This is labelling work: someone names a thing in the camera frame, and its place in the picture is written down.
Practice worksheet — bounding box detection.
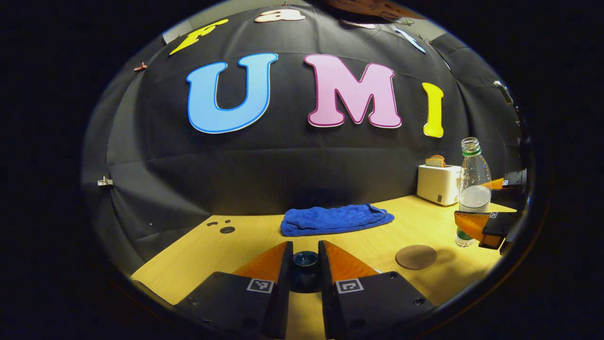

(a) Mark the black backdrop cloth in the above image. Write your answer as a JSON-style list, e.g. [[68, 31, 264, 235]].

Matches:
[[83, 5, 524, 279]]

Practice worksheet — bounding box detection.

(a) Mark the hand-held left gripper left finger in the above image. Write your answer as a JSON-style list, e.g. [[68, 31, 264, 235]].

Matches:
[[172, 240, 294, 340]]

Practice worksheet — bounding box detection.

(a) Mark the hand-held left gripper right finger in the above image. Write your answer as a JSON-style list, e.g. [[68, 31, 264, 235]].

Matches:
[[318, 239, 436, 340]]

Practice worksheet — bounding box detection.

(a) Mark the black camera stand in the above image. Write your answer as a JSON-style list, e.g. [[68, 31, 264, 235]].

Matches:
[[493, 80, 525, 137]]

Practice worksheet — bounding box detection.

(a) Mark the clear plastic water bottle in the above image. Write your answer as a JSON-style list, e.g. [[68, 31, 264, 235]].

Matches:
[[455, 137, 492, 248]]

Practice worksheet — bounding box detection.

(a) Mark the round brown coaster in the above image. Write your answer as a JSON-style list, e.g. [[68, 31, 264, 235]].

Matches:
[[395, 245, 437, 270]]

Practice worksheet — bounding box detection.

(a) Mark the blue towel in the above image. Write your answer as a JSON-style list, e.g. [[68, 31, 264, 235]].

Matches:
[[280, 204, 395, 237]]

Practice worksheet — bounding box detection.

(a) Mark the white toaster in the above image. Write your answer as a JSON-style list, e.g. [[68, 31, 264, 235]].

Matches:
[[417, 164, 462, 206]]

